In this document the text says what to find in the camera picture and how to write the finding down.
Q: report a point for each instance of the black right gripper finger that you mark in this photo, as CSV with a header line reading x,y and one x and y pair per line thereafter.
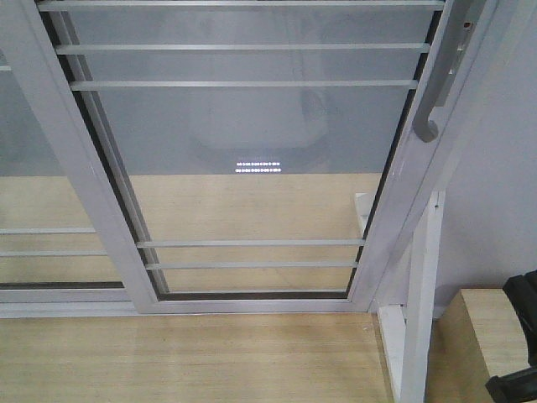
x,y
519,386
521,292

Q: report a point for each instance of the grey curved door handle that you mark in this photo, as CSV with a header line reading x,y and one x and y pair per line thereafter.
x,y
425,129

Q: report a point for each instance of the white framed sliding glass door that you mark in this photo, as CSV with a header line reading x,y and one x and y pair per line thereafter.
x,y
246,87

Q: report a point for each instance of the door lock latch plate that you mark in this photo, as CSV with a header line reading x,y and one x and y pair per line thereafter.
x,y
464,36

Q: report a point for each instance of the light wooden box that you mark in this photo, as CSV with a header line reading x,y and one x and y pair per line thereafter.
x,y
478,336

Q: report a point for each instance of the white triangular support brace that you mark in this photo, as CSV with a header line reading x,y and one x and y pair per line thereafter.
x,y
406,326

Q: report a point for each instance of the light wooden floor platform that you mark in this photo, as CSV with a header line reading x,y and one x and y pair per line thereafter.
x,y
246,283

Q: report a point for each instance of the white door frame post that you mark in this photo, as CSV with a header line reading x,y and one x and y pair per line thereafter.
x,y
484,161

